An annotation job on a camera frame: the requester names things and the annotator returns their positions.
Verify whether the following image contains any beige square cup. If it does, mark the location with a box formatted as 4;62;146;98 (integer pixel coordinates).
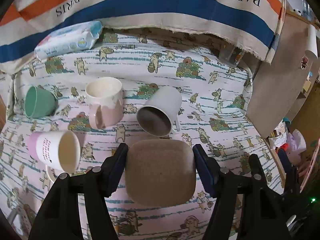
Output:
125;139;196;207

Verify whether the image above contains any green cup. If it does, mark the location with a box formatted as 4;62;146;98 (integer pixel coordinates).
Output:
24;86;57;118

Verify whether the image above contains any white pink text mug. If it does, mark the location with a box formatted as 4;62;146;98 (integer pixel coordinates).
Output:
27;131;81;182

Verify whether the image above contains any wooden shelf unit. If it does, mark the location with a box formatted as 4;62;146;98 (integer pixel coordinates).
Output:
278;12;319;142

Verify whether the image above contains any cat print bed sheet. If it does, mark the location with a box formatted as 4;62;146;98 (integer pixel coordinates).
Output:
1;32;284;239

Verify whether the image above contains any grey white mug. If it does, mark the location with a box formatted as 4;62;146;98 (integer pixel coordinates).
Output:
137;86;182;137

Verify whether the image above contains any pink and cream mug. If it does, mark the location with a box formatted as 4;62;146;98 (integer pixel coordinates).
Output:
85;77;124;129

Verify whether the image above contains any cartoon sticker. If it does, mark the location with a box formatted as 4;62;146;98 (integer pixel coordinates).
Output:
300;55;309;69

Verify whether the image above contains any white lamp tube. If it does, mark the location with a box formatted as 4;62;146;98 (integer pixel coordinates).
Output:
305;24;318;60

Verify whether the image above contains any wet wipes pack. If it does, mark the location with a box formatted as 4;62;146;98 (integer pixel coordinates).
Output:
34;21;103;60

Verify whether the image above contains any striped Paris blanket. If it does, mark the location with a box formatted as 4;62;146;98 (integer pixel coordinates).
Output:
1;0;285;74

